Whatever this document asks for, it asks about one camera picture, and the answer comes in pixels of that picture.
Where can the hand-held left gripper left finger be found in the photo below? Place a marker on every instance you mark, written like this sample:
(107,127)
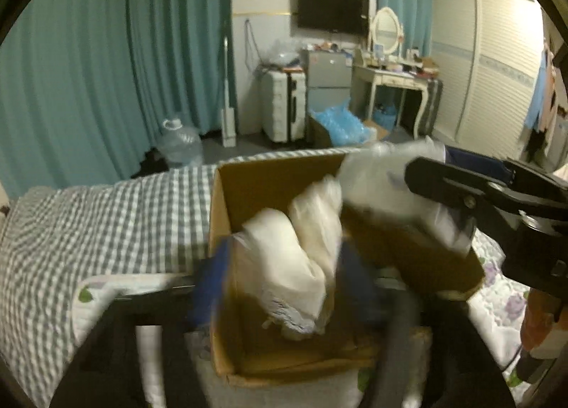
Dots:
(212,277)

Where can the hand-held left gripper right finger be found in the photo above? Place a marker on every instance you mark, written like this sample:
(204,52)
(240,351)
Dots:
(355,284)

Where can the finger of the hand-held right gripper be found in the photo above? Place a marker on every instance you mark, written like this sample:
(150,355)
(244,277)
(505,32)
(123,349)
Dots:
(448,184)
(477,162)

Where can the white cloth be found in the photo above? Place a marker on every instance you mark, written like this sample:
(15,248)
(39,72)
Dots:
(288,266)

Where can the clear-wrapped white soft pack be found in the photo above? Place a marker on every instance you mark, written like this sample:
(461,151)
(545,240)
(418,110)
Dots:
(377,182)

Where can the brown cardboard box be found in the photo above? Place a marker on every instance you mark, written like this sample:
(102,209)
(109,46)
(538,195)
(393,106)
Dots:
(266,186)

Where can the person's right hand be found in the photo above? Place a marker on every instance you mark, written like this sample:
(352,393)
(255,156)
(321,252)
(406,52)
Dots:
(539,319)

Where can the white floral quilt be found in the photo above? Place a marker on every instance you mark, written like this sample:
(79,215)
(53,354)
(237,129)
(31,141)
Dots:
(497,292)

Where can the hanging clothes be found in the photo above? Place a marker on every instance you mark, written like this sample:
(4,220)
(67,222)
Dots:
(543,102)

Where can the white sliding-door wardrobe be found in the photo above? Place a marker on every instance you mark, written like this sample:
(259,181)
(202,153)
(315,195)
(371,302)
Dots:
(488,71)

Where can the white dressing table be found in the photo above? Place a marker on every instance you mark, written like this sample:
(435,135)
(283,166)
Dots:
(390,80)

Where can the blue plastic bag pile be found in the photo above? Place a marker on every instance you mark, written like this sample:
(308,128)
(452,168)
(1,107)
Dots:
(339,124)

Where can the grey checkered bed sheet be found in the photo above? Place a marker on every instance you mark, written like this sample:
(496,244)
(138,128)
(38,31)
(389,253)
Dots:
(88,235)

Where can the cardboard box on floor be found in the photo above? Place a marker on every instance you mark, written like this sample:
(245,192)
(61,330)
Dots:
(321,135)

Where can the clear water jug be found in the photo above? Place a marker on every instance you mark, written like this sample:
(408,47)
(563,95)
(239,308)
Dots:
(179,144)

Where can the grey mini fridge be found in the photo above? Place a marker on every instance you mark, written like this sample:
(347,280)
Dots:
(327,80)

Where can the white oval vanity mirror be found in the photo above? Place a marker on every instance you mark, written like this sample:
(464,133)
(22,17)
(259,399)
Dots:
(385,31)

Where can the teal curtain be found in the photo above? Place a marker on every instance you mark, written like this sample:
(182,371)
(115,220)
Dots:
(404,4)
(115,62)

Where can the white suitcase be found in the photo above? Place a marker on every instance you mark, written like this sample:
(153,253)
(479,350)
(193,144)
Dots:
(284,106)

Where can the clear plastic bag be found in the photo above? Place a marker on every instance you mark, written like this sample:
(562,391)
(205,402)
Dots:
(282,53)

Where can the black wall television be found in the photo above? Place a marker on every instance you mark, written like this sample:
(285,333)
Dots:
(333,13)

